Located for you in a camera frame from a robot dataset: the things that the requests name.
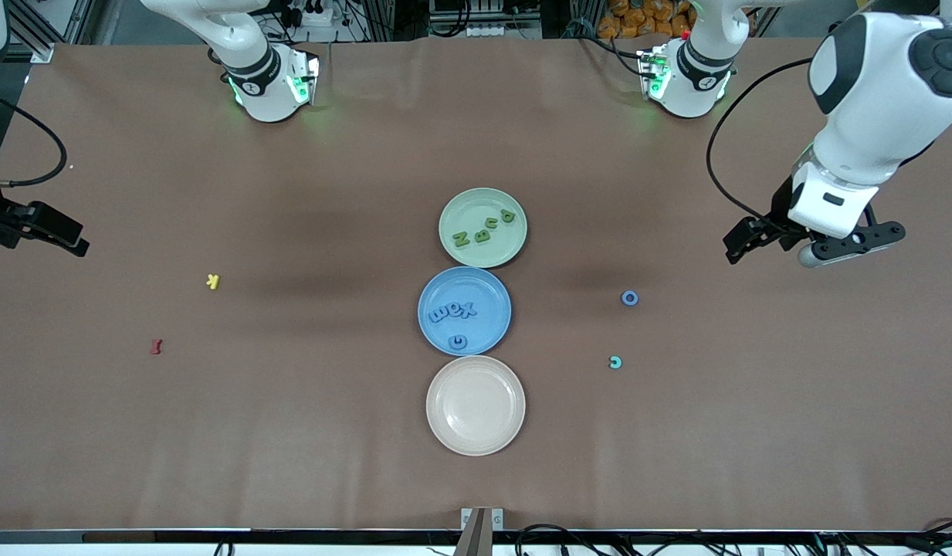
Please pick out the yellow letter k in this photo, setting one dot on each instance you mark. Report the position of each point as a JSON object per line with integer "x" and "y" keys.
{"x": 213, "y": 281}

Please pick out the white power strip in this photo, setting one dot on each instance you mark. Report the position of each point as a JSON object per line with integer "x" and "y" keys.
{"x": 319, "y": 11}
{"x": 506, "y": 32}

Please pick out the aluminium frame profile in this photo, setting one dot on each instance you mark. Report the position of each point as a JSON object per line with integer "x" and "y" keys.
{"x": 42, "y": 52}

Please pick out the blue letter O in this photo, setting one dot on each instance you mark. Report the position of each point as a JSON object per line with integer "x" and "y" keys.
{"x": 624, "y": 298}

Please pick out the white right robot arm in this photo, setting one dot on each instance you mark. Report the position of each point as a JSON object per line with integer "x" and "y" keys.
{"x": 263, "y": 77}

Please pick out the green plate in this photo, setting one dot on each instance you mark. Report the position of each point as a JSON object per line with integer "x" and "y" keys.
{"x": 476, "y": 205}

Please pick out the brown table cover sheet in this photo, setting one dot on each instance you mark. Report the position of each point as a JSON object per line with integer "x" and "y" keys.
{"x": 290, "y": 432}

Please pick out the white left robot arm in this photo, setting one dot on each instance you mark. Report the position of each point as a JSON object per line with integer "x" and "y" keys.
{"x": 877, "y": 93}

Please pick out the beige plate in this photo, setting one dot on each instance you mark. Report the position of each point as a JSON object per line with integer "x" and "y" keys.
{"x": 476, "y": 405}

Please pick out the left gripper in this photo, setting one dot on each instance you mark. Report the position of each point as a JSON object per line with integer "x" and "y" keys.
{"x": 777, "y": 216}

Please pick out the blue plate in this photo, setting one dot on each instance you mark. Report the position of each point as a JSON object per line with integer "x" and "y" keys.
{"x": 487, "y": 340}

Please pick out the blue letter E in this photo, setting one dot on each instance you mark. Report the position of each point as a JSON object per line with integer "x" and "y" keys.
{"x": 438, "y": 315}

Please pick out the bag of orange fruit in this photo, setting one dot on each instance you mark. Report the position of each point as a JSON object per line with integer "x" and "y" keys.
{"x": 638, "y": 19}

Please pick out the blue letter G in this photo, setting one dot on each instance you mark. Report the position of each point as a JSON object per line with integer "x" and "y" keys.
{"x": 453, "y": 341}

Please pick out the brown camera pole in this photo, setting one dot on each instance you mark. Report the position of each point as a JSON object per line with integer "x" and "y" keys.
{"x": 476, "y": 540}

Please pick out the metal table edge bracket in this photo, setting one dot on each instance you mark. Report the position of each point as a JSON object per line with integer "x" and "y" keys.
{"x": 499, "y": 519}

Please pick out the green letter N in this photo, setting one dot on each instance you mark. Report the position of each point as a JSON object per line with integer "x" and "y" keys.
{"x": 461, "y": 239}

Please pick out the blue letter a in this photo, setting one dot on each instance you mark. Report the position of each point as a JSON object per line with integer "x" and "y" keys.
{"x": 453, "y": 313}

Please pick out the blue letter x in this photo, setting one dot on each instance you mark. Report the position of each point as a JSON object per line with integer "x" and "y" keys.
{"x": 467, "y": 310}

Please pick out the dark table edge rail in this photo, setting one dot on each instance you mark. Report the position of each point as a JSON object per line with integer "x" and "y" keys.
{"x": 213, "y": 535}

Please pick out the green letter B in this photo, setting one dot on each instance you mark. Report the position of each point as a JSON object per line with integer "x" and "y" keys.
{"x": 480, "y": 235}

